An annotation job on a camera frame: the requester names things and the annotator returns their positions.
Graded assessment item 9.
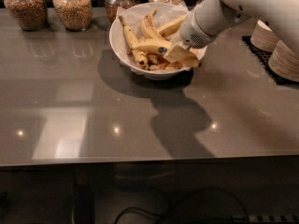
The middle speckled curved banana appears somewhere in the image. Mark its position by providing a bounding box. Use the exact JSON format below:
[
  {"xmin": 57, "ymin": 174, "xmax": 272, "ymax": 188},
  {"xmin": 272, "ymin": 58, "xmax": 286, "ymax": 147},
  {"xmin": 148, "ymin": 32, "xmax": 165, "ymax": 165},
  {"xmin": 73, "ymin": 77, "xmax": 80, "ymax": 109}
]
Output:
[{"xmin": 140, "ymin": 8, "xmax": 164, "ymax": 40}]

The banana with blue sticker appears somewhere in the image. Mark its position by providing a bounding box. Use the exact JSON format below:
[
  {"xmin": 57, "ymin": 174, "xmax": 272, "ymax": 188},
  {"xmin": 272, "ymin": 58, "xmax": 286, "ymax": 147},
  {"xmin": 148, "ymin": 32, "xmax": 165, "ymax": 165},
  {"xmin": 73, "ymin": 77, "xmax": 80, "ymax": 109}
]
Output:
[{"xmin": 132, "ymin": 38, "xmax": 200, "ymax": 67}]

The left spotted banana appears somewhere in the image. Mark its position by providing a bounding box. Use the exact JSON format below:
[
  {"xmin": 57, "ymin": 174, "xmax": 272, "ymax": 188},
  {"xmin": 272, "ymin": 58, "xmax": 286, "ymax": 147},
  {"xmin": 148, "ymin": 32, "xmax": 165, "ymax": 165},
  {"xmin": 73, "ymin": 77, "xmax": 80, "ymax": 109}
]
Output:
[{"xmin": 119, "ymin": 16, "xmax": 148, "ymax": 69}]

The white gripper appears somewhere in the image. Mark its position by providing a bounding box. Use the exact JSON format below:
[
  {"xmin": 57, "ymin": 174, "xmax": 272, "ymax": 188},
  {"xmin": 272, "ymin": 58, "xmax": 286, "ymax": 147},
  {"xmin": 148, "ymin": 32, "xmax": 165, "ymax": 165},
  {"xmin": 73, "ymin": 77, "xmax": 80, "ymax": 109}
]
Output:
[{"xmin": 164, "ymin": 7, "xmax": 219, "ymax": 63}]

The white ceramic bowl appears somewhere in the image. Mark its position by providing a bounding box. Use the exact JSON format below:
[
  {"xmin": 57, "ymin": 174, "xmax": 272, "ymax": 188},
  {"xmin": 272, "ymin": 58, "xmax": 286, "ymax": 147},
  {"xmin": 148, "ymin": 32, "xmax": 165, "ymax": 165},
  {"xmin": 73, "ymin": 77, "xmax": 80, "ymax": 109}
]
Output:
[{"xmin": 109, "ymin": 3, "xmax": 191, "ymax": 80}]

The black rubber mat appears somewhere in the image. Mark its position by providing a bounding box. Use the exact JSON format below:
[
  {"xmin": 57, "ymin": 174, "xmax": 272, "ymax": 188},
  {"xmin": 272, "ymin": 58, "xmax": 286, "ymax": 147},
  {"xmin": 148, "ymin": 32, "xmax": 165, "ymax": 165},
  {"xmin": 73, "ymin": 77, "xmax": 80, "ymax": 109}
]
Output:
[{"xmin": 241, "ymin": 35, "xmax": 298, "ymax": 85}]

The white paper bowl liner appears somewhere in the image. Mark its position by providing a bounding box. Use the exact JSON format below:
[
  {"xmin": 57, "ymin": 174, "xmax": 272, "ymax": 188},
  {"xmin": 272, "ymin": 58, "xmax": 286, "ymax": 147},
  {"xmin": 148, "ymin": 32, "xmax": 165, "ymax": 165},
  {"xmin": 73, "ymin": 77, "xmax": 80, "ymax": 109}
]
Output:
[{"xmin": 109, "ymin": 3, "xmax": 188, "ymax": 74}]

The paper bowl stack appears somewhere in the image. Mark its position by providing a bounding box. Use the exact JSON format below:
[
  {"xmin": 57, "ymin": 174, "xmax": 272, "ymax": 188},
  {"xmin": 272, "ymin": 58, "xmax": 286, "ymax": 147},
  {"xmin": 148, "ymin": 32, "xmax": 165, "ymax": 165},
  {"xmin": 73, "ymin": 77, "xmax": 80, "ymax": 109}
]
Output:
[
  {"xmin": 250, "ymin": 21, "xmax": 279, "ymax": 52},
  {"xmin": 268, "ymin": 40, "xmax": 299, "ymax": 82}
]

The far left cereal jar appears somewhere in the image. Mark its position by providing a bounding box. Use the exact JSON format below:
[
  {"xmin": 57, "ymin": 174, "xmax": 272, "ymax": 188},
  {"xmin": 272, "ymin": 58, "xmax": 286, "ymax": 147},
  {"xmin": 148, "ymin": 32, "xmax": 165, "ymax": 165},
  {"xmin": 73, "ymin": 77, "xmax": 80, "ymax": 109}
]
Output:
[{"xmin": 4, "ymin": 0, "xmax": 48, "ymax": 31}]

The upper long yellow banana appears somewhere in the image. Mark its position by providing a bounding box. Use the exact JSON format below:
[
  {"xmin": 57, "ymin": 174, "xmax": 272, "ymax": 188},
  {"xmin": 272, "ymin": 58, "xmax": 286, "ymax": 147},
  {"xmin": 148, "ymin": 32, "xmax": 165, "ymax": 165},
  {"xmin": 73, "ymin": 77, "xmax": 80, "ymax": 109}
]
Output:
[{"xmin": 157, "ymin": 15, "xmax": 186, "ymax": 37}]

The lower paper bowl stack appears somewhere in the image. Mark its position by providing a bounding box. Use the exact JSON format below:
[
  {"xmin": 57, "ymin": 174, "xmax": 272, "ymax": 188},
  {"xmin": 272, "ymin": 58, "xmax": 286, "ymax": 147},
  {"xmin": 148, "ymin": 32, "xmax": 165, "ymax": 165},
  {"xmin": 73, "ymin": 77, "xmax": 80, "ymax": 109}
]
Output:
[{"xmin": 268, "ymin": 40, "xmax": 299, "ymax": 82}]

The upper paper bowl stack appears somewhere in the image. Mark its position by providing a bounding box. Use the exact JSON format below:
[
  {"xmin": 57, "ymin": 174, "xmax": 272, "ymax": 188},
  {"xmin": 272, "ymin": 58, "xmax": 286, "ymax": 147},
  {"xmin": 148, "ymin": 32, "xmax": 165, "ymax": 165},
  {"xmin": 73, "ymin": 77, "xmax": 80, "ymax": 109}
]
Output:
[{"xmin": 250, "ymin": 21, "xmax": 279, "ymax": 52}]

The black cable under table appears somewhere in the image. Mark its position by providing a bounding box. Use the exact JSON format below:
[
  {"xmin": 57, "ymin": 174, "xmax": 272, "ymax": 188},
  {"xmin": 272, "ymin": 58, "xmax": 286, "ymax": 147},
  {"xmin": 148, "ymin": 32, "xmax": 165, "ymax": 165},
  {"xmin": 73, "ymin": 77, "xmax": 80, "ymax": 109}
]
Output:
[{"xmin": 113, "ymin": 188, "xmax": 250, "ymax": 224}]

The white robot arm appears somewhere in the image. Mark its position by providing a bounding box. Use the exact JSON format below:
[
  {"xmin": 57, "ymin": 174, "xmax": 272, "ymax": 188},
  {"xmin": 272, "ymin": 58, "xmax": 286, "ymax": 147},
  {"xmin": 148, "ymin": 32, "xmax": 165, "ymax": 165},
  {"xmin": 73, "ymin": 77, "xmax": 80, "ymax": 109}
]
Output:
[{"xmin": 164, "ymin": 0, "xmax": 299, "ymax": 62}]

